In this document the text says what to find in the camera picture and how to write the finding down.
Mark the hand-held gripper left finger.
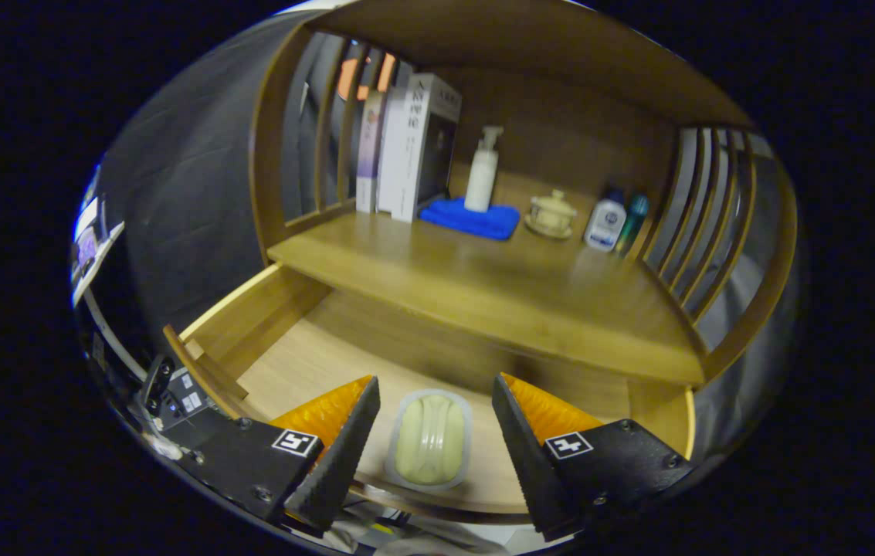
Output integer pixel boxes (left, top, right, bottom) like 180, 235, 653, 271
167, 375, 382, 534

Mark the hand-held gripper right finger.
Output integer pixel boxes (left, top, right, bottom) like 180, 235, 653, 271
491, 372, 697, 541

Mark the beige scrubber with white pad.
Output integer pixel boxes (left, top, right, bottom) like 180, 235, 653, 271
385, 388, 474, 493

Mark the wooden drawer with black knob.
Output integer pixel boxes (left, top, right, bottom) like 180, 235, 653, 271
163, 263, 697, 526

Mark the wooden countertop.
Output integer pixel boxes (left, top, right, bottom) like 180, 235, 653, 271
267, 208, 708, 387

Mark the beige lidded teacup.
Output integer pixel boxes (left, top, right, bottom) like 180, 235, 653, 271
524, 189, 578, 239

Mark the white lotion bottle blue cap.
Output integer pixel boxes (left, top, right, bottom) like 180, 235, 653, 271
583, 188, 628, 253

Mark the blue folded cloth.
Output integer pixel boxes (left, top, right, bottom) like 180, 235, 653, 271
418, 197, 521, 241

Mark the slim teal bottle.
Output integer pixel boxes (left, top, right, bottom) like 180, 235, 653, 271
613, 193, 650, 258

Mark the black backdrop cloth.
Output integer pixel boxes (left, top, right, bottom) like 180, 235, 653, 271
86, 12, 802, 441

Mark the white pump bottle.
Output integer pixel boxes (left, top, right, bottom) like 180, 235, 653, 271
464, 125, 505, 213

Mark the thin white purple book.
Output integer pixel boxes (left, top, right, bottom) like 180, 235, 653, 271
356, 91, 388, 214

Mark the thick white book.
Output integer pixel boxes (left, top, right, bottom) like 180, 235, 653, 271
377, 73, 463, 223

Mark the white wall shelf with items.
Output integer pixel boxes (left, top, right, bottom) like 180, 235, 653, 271
70, 166, 127, 306

